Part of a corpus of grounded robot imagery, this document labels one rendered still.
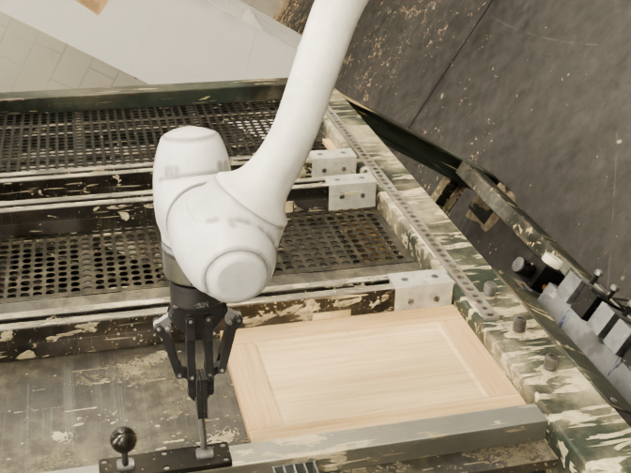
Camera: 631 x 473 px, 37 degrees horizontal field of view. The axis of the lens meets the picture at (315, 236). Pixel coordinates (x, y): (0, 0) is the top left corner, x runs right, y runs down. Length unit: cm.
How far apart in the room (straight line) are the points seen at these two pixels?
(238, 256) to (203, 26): 442
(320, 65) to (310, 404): 71
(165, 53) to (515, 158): 249
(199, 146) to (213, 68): 430
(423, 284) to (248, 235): 90
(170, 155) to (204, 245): 19
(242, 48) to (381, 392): 398
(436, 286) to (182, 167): 85
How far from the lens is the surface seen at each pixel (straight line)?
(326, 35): 115
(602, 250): 305
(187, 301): 129
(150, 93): 314
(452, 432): 156
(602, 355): 182
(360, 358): 176
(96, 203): 227
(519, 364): 173
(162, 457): 149
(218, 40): 544
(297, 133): 109
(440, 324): 188
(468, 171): 347
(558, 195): 332
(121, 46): 541
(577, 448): 156
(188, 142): 119
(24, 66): 692
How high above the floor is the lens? 198
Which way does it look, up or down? 25 degrees down
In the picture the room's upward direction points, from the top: 66 degrees counter-clockwise
